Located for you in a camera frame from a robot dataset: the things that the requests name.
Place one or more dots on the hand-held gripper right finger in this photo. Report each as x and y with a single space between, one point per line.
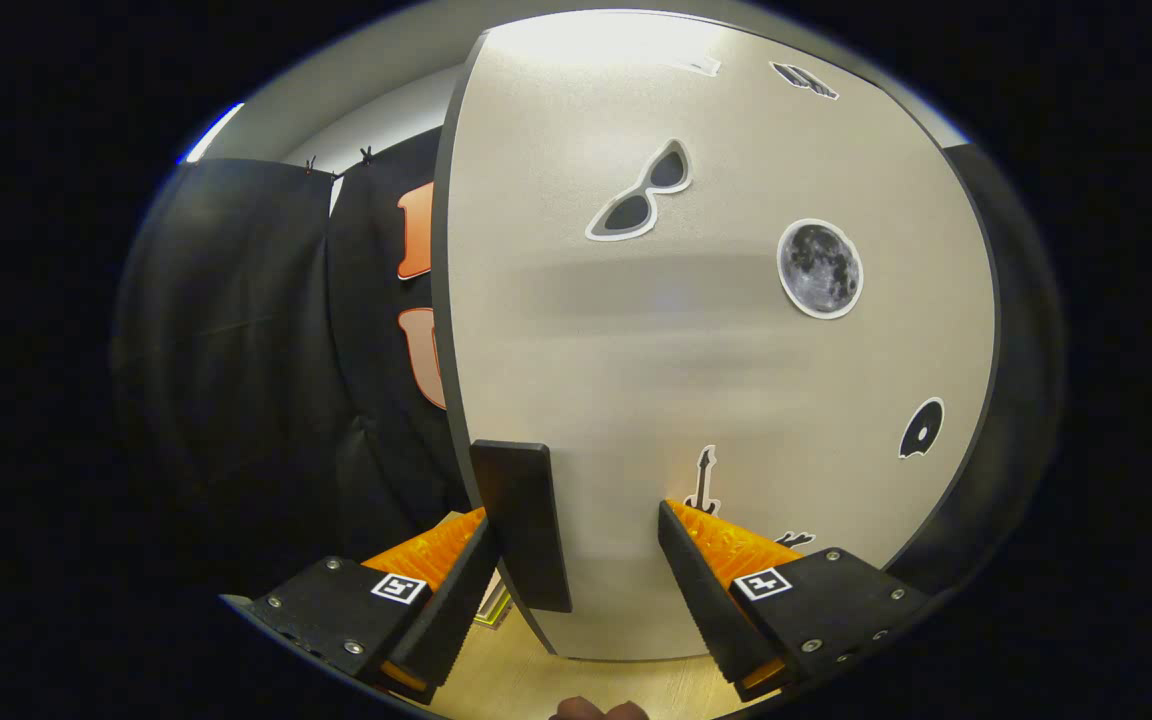
701 600

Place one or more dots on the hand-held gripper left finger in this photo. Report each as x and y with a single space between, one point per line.
461 600

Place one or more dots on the dark grey shoe cabinet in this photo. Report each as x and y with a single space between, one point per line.
439 300

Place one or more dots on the stack of books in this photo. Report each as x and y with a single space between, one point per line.
496 610

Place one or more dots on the black backdrop cloth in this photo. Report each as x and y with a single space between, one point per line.
236 380

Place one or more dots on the narrow ceiling light panel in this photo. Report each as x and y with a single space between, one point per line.
211 135

